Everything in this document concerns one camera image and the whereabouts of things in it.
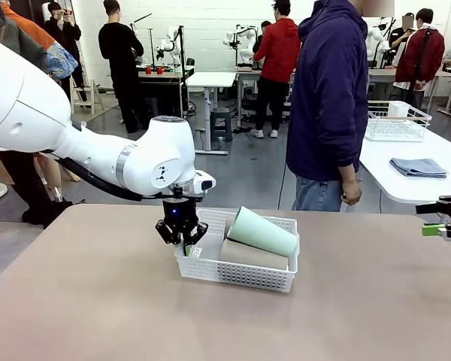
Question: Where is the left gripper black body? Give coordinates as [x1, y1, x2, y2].
[162, 199, 199, 234]

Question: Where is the white perforated plastic basket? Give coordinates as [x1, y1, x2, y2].
[174, 208, 300, 293]

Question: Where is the mint green paper cup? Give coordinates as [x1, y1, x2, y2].
[225, 205, 299, 256]

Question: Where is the person's right hand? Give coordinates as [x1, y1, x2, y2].
[340, 177, 363, 207]

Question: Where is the folded blue cloth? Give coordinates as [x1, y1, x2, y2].
[389, 157, 448, 180]

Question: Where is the white side table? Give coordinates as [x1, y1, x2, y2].
[355, 127, 451, 206]

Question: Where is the grey plastic stool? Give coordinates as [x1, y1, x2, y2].
[209, 108, 234, 143]

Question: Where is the white cup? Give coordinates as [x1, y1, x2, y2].
[387, 100, 410, 118]

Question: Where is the grey workbench table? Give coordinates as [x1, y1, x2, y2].
[135, 66, 196, 126]

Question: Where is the white standing desk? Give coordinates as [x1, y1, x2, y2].
[186, 71, 238, 156]

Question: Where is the black pole stand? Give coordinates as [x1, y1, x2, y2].
[174, 25, 187, 121]

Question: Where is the person in maroon jacket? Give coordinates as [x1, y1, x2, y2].
[392, 8, 446, 110]

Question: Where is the white step ladder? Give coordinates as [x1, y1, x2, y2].
[69, 78, 106, 116]

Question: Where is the person in purple jacket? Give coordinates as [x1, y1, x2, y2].
[285, 0, 370, 212]

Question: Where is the man in black clothes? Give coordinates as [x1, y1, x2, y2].
[98, 0, 146, 135]

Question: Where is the person in black cap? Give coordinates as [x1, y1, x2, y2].
[390, 13, 416, 50]

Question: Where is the man in red hoodie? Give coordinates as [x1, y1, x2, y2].
[252, 0, 301, 139]

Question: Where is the person in orange blue clothes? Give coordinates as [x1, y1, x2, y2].
[2, 2, 80, 204]

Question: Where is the person in black taking photo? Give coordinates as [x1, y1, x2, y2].
[44, 2, 83, 91]

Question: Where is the person in green coat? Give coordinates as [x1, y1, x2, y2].
[0, 0, 74, 229]

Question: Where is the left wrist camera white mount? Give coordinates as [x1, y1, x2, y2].
[193, 171, 216, 193]

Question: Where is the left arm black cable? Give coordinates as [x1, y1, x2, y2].
[41, 150, 162, 203]

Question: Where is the white wire dish rack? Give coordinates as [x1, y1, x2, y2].
[364, 100, 433, 143]

